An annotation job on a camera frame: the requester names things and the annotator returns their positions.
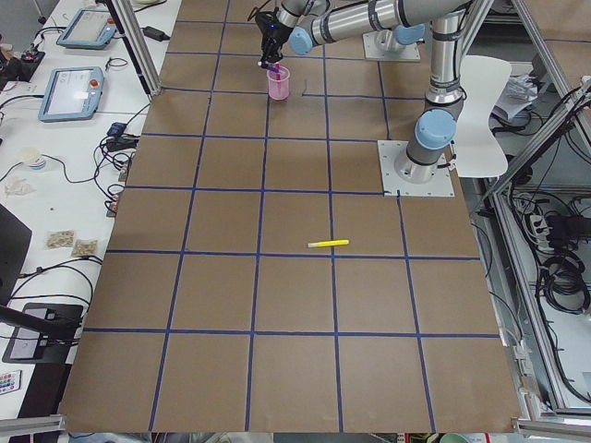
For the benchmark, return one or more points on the black power adapter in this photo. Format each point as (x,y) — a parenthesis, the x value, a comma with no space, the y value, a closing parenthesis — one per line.
(155,34)

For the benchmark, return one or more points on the blue teach pendant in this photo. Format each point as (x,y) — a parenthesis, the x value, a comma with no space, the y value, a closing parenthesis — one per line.
(72,94)
(89,29)

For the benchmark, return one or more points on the yellow marker pen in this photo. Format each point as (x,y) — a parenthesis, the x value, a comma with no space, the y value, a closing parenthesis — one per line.
(328,243)

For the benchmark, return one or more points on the pink mesh cup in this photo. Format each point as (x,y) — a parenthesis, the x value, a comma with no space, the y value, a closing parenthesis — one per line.
(285,89)

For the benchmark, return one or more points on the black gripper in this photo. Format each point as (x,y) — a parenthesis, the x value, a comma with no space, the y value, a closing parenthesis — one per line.
(270,35)

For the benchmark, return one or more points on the aluminium frame post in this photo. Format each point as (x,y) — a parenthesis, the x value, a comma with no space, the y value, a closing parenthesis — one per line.
(133,38)

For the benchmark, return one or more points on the black camera stand base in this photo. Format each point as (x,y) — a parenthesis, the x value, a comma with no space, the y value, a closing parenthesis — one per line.
(43,333)

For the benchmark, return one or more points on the near blue teach pendant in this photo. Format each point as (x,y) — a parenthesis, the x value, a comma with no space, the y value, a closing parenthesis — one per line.
(72,94)

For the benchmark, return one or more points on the far blue teach pendant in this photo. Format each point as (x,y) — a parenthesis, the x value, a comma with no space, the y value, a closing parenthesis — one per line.
(89,29)

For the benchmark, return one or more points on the white plastic chair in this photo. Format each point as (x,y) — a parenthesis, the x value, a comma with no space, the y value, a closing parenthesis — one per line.
(478,153)

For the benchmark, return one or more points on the pink marker pen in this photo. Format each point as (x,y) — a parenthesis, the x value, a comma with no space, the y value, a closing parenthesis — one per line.
(279,81)

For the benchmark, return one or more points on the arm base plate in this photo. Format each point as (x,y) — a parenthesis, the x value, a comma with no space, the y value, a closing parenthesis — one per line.
(409,54)
(402,178)

